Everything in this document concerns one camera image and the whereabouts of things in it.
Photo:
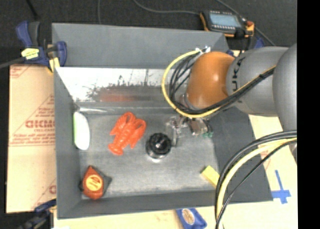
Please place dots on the white and green oval sponge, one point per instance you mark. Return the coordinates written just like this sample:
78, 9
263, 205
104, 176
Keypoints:
82, 131

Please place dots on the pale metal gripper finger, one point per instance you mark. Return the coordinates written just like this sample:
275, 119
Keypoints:
180, 127
172, 133

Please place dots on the orange tape measure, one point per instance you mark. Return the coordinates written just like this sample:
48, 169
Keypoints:
93, 182

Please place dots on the yellow flat block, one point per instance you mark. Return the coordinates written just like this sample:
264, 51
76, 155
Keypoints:
210, 174

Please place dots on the orange toy lobster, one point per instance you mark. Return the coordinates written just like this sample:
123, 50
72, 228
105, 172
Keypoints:
126, 133

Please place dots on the black round knob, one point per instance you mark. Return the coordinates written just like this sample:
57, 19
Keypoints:
158, 145

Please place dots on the brown cardboard board red print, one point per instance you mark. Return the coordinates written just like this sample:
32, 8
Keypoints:
30, 163

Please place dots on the grey metal bin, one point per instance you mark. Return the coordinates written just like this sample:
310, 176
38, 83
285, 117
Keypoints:
140, 173

